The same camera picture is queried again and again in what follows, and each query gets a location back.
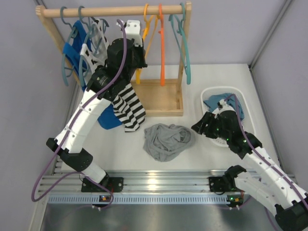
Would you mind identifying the grey tank top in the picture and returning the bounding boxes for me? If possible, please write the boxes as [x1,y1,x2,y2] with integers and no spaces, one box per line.
[143,123,196,162]

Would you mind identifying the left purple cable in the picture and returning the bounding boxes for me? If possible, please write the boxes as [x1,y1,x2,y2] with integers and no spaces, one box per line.
[31,19,127,210]

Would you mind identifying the white plastic laundry basket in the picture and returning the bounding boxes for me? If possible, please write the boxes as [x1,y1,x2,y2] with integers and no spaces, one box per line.
[200,86,256,135]

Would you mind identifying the yellow plastic hanger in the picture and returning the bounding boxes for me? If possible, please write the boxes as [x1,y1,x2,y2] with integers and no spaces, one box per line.
[135,3,159,85]

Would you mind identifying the orange plastic hanger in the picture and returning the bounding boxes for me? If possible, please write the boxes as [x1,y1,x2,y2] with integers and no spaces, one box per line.
[158,3,165,86]

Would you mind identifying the black white striped tank top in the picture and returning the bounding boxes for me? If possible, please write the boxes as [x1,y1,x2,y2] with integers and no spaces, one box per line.
[80,19,146,133]

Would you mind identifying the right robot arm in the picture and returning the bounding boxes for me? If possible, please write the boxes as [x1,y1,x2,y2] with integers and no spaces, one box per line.
[191,110,308,231]

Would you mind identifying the teal-blue garment in basket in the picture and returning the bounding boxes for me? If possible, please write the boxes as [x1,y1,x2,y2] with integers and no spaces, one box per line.
[203,93,236,113]

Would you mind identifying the grey-blue hanger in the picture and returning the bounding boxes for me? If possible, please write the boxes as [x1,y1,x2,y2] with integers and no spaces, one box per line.
[60,6,78,86]
[78,6,109,87]

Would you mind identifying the blue tank top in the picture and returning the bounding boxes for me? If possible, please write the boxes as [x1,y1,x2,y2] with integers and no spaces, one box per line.
[61,20,122,130]

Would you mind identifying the aluminium mounting rail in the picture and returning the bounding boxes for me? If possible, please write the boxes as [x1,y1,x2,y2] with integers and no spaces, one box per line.
[38,170,225,195]

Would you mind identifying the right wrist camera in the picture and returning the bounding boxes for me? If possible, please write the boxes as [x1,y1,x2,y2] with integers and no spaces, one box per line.
[218,99,228,109]

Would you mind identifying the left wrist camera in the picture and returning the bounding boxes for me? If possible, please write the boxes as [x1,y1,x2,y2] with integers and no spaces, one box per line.
[125,20,143,47]

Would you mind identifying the slotted grey cable duct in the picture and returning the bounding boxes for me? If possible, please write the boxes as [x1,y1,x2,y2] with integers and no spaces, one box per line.
[48,194,244,206]

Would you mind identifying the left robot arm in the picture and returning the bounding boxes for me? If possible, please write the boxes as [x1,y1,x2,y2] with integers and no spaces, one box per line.
[46,38,147,191]

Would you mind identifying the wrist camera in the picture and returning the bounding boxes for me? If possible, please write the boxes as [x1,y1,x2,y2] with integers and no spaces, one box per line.
[218,99,228,109]
[125,20,143,47]

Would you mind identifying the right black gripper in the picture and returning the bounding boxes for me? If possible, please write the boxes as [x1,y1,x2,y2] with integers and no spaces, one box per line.
[192,111,231,141]

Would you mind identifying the grey-blue hanger far left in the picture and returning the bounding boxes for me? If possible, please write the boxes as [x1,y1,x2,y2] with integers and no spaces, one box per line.
[60,6,78,86]

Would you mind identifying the teal plastic hanger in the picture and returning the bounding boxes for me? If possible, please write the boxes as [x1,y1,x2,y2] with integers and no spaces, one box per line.
[168,2,192,85]

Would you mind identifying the wooden clothes rack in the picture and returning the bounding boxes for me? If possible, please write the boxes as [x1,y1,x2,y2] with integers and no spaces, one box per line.
[35,1,192,117]

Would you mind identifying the aluminium corner post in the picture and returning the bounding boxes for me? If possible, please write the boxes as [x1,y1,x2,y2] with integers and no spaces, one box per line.
[248,0,294,72]

